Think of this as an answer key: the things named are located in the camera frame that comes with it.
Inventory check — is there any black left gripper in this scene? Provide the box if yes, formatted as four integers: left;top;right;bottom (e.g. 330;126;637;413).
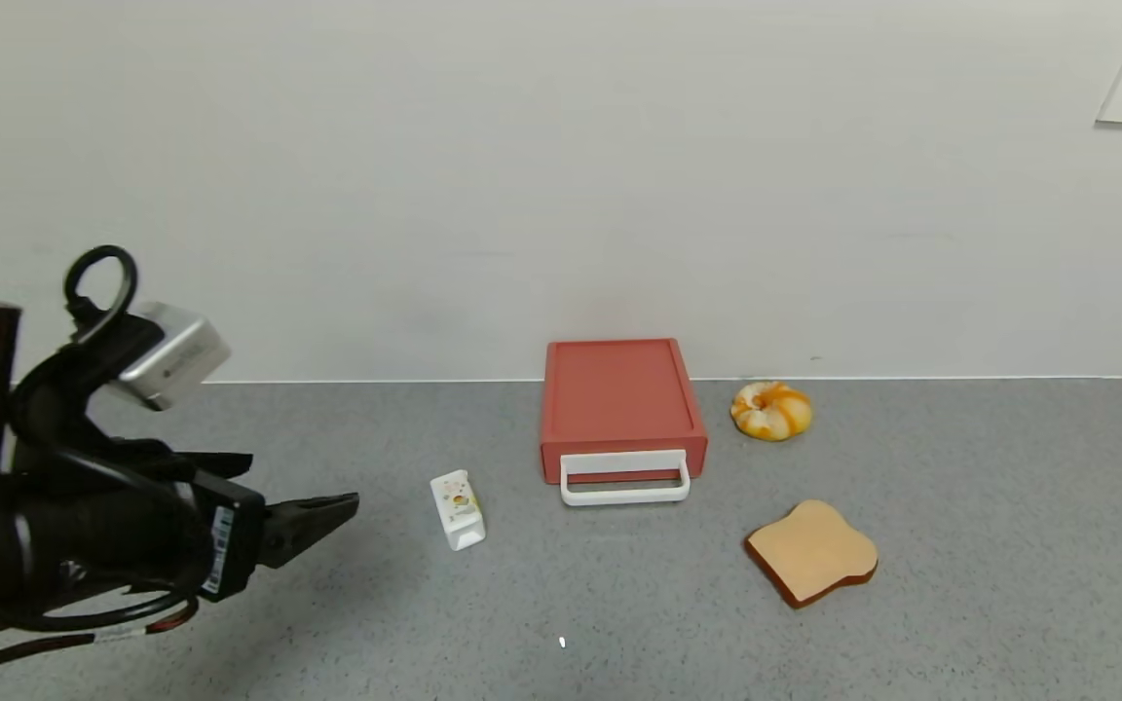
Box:
70;467;360;604

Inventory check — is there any brown toast slice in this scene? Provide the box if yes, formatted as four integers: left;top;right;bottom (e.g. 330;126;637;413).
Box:
745;499;880;610

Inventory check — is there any red black gripper wire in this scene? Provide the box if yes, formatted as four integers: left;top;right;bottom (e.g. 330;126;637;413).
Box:
0;596;202;687

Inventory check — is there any thin black camera cable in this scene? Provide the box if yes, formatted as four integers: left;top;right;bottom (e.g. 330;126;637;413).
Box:
6;245;192;507

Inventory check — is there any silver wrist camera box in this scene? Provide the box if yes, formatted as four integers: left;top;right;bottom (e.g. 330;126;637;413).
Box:
98;302;233;412

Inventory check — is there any red drawer cabinet housing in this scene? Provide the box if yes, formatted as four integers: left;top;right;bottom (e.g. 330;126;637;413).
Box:
540;338;710;454

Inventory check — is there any small white milk carton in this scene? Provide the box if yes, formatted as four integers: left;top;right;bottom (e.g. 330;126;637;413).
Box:
430;469;487;553

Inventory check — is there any orange glazed donut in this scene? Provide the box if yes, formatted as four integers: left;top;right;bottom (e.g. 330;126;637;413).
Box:
730;381;813;442

